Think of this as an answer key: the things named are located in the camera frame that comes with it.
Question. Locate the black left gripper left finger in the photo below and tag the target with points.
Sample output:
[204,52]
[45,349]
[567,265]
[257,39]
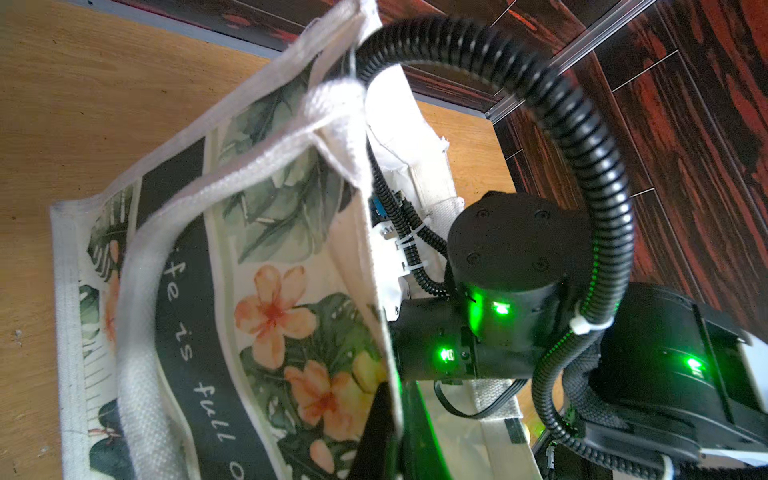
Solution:
[377,456]

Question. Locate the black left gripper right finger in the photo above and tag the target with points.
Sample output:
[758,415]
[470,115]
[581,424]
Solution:
[421,457]

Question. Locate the white floral tote bag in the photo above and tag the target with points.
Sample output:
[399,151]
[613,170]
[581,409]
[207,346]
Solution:
[217,314]

